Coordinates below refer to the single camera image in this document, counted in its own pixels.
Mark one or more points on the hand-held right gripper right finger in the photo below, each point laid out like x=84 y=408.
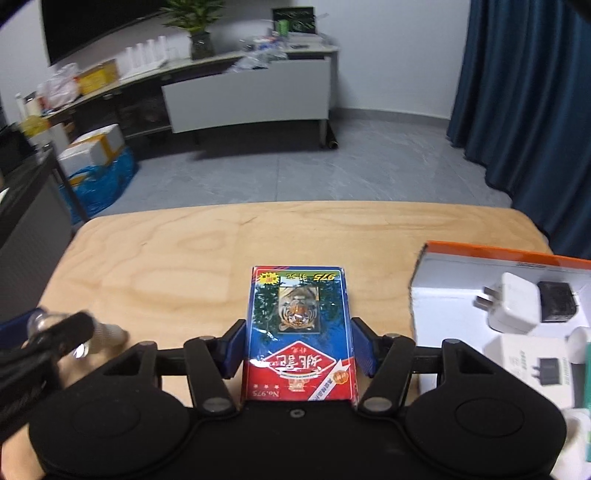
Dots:
x=364 y=346

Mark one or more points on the white charger packaging box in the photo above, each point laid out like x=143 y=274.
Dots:
x=521 y=355

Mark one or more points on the curved television cabinet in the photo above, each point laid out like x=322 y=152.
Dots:
x=138 y=106

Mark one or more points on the white cube charger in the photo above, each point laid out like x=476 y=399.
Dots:
x=512 y=300

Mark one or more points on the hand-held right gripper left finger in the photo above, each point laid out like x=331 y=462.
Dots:
x=233 y=346

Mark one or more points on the blue plastic bag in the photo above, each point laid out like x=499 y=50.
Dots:
x=106 y=182

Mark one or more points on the black charger plug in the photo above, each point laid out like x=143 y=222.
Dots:
x=556 y=302

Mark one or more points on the black television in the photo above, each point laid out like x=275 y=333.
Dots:
x=83 y=27

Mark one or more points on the white router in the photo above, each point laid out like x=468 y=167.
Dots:
x=143 y=55

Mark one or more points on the black green display box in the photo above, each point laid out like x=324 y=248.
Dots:
x=295 y=21

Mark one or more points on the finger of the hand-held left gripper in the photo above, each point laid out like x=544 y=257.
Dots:
x=11 y=331
x=60 y=330

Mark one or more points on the orange white cardboard box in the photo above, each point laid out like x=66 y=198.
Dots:
x=443 y=295

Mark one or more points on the pile of clear plastic bags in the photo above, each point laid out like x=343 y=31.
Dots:
x=258 y=59

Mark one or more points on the white yellow cardboard box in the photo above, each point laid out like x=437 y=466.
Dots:
x=90 y=150

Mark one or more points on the white plastic bag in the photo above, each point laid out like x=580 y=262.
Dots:
x=62 y=85

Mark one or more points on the potted plant in dark vase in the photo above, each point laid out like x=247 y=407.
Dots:
x=201 y=44

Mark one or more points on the white cylindrical bottle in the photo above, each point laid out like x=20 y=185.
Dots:
x=579 y=346

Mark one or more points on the dark curved counter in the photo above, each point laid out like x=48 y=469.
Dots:
x=27 y=217

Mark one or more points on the blue curtain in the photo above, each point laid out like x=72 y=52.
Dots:
x=521 y=101

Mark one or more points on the red blue playing card box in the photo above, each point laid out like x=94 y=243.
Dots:
x=300 y=323

